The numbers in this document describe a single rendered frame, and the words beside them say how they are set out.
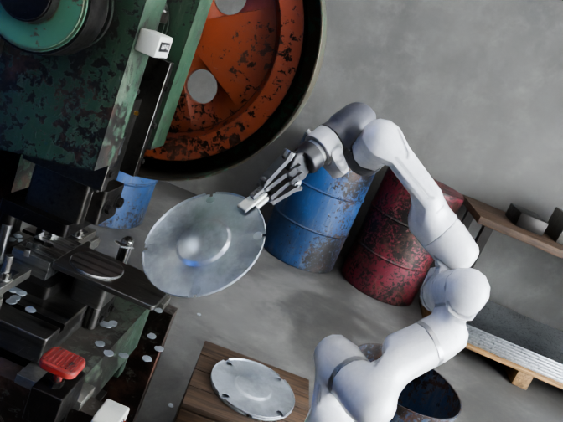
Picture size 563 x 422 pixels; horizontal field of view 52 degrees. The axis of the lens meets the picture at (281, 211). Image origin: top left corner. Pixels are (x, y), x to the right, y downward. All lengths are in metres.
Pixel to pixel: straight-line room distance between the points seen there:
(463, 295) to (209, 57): 0.89
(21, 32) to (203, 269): 0.58
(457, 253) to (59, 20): 0.98
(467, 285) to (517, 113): 3.37
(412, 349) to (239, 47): 0.89
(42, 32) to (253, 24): 0.71
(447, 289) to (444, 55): 3.31
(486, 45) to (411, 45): 0.53
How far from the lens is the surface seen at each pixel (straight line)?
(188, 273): 1.26
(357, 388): 1.27
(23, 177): 1.60
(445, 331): 1.38
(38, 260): 1.38
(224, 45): 1.60
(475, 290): 1.36
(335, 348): 1.35
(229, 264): 1.24
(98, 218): 1.31
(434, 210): 1.38
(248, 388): 1.93
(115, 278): 1.37
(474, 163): 4.63
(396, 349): 1.33
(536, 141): 4.71
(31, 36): 1.02
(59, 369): 1.09
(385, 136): 1.33
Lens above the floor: 1.41
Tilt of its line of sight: 16 degrees down
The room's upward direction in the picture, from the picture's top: 22 degrees clockwise
